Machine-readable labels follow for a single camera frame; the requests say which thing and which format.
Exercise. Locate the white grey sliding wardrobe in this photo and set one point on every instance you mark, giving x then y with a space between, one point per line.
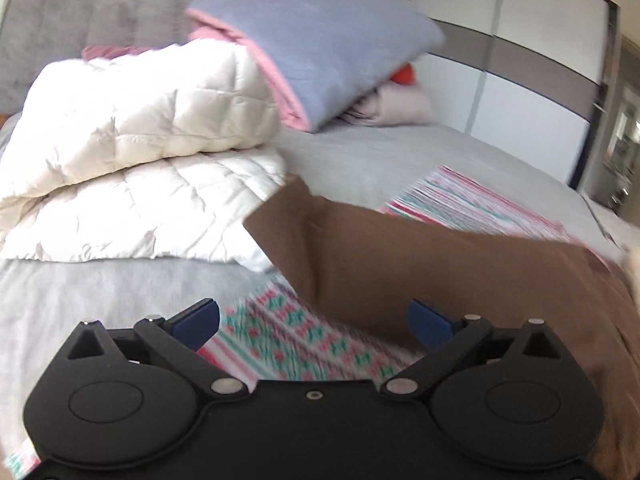
529 77

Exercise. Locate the light pink folded bedding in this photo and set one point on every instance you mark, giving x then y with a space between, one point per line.
391 105

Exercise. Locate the brown coat with fur collar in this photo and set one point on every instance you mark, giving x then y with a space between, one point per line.
361 268

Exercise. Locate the grey bed sheet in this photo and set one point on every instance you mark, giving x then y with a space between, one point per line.
41 302

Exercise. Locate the pink teal patterned blanket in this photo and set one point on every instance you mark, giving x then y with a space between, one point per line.
271 334

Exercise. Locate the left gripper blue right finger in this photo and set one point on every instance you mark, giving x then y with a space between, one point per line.
447 345

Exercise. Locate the orange plush item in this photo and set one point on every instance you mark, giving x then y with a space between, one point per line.
405 76

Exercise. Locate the white quilted duvet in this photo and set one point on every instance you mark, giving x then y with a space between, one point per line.
160 154

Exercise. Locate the cream folded garment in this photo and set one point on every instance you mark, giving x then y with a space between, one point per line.
625 237

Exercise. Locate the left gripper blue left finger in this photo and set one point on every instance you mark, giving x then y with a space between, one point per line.
173 343

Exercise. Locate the blue pink folded blanket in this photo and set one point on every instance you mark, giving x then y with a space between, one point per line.
320 56

